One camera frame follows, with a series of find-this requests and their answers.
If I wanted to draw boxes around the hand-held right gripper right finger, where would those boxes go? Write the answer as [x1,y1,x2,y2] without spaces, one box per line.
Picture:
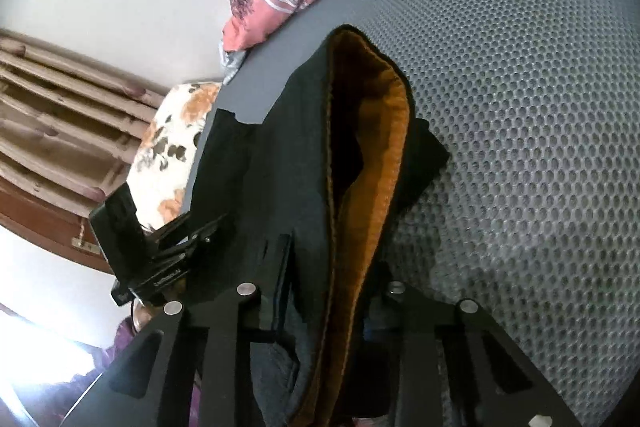
[384,281,583,427]

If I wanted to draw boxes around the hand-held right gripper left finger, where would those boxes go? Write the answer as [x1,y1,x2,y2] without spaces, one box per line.
[60,282,262,427]

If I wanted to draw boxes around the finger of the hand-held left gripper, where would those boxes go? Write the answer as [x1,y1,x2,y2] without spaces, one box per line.
[155,214,229,260]
[142,212,195,243]

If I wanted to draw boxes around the black pants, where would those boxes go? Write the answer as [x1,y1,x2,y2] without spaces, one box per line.
[187,24,451,427]

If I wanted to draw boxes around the floral pillow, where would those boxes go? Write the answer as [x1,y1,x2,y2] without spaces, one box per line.
[125,82,223,233]

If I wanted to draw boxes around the person's purple clothing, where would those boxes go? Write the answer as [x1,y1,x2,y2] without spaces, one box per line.
[94,321,143,375]

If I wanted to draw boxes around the grey mesh mattress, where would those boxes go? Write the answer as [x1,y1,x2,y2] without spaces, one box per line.
[217,0,640,427]

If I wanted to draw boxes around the brown wooden rail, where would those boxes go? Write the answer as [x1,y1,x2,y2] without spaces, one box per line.
[0,181,117,276]

